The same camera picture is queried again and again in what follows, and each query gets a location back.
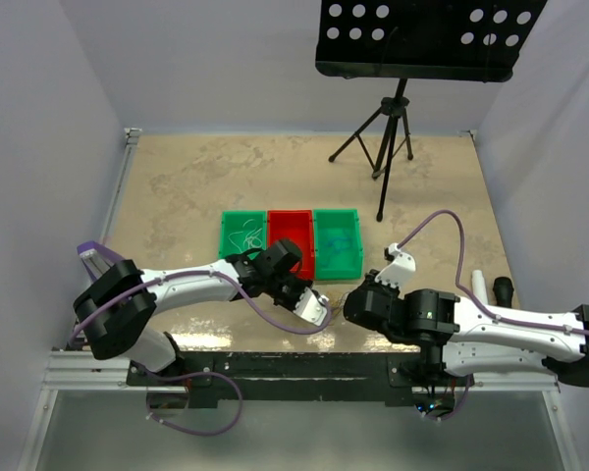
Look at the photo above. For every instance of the black microphone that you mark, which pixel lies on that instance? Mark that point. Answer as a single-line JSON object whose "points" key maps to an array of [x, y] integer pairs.
{"points": [[503, 291]]}

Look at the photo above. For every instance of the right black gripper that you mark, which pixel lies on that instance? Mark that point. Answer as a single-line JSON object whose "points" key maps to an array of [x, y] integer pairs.
{"points": [[370, 283]]}

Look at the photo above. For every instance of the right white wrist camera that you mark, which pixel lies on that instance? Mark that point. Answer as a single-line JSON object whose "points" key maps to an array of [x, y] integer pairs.
{"points": [[400, 269]]}

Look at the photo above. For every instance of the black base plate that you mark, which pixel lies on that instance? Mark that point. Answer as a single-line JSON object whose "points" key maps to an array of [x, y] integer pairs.
{"points": [[393, 378]]}

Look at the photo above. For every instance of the white microphone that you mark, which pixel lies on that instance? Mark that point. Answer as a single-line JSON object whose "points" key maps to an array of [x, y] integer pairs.
{"points": [[479, 287]]}

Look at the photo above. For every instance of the black music stand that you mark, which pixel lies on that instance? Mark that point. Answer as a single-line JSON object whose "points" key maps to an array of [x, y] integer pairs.
{"points": [[477, 41]]}

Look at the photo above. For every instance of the purple holder block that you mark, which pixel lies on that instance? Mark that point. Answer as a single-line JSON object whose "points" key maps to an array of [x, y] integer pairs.
{"points": [[97, 259]]}

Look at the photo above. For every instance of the red plastic bin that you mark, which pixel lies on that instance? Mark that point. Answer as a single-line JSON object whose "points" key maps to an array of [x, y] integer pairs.
{"points": [[297, 226]]}

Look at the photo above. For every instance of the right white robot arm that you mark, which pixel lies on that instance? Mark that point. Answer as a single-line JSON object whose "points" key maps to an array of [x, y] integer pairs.
{"points": [[458, 338]]}

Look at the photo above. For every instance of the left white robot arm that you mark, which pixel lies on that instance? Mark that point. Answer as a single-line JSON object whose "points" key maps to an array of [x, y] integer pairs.
{"points": [[113, 313]]}

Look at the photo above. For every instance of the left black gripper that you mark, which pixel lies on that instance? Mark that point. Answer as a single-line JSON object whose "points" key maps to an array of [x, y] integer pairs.
{"points": [[302, 284]]}

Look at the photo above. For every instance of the green plastic bin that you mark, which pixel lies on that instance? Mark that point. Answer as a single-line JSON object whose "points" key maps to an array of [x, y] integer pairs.
{"points": [[338, 245], [241, 231]]}

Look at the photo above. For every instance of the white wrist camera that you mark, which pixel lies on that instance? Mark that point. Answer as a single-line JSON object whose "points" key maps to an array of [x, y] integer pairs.
{"points": [[312, 307], [400, 269]]}

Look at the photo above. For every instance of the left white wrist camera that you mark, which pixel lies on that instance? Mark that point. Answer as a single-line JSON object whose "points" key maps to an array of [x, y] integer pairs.
{"points": [[312, 307]]}

